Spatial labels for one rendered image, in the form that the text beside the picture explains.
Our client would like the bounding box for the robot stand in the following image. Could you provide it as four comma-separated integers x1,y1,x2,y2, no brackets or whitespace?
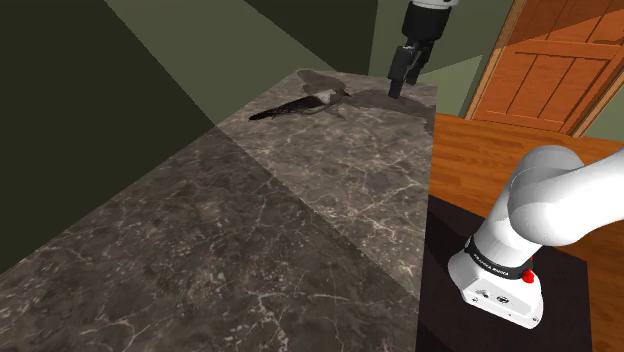
415,194,594,352

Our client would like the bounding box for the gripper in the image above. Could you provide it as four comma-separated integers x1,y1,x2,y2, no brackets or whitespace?
387,2,453,101

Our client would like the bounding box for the brown wooden door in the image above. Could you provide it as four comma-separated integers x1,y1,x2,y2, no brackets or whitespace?
463,0,624,139

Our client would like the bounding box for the black and white bird figure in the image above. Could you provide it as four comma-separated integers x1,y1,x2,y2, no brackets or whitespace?
248,69,353,123

